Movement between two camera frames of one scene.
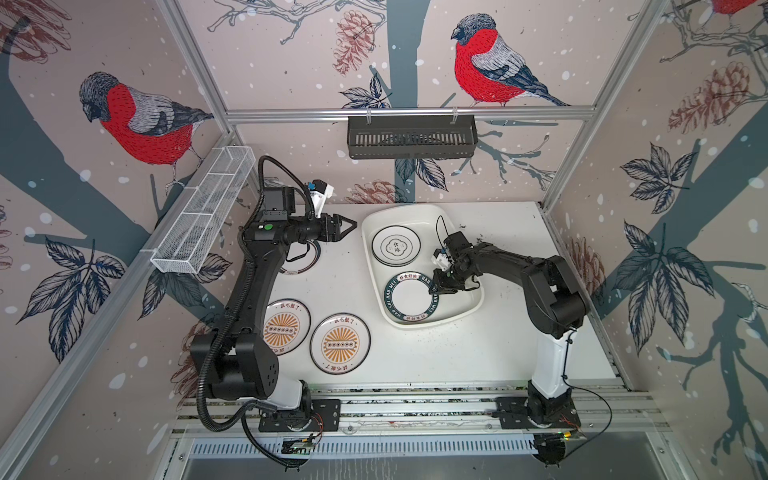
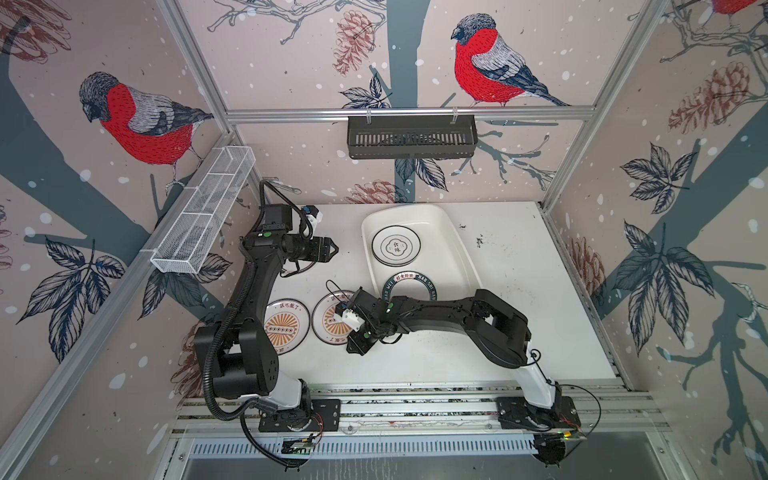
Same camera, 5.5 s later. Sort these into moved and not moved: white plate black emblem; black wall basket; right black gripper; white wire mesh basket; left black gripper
Moved: left black gripper; right black gripper
Not moved: white plate black emblem; black wall basket; white wire mesh basket
